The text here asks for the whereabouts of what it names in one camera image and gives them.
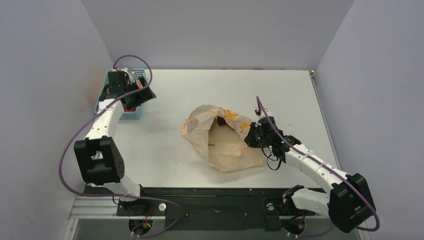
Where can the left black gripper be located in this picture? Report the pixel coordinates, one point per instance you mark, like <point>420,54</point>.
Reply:
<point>143,96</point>

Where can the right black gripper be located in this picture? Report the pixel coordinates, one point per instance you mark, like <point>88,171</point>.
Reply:
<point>251,136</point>

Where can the red tomato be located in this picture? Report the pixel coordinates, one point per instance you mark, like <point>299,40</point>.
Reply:
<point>131,110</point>

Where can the translucent orange plastic bag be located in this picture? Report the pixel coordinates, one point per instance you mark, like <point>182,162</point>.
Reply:
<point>222,147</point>

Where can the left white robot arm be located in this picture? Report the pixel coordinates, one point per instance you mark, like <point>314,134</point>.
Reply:
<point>98,157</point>

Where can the blue plastic basket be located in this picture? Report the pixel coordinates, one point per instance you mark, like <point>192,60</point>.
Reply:
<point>135,115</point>

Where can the dark purple fruit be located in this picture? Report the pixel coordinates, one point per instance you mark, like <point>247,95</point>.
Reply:
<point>221,121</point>

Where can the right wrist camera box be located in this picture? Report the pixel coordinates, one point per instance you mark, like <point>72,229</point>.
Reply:
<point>262,113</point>

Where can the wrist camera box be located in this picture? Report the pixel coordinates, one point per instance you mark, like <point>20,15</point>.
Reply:
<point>128,75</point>
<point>262,113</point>

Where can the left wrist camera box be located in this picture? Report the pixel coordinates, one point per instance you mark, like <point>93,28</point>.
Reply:
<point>128,75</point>

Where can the aluminium frame rail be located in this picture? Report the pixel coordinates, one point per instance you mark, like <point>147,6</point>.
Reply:
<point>104,208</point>

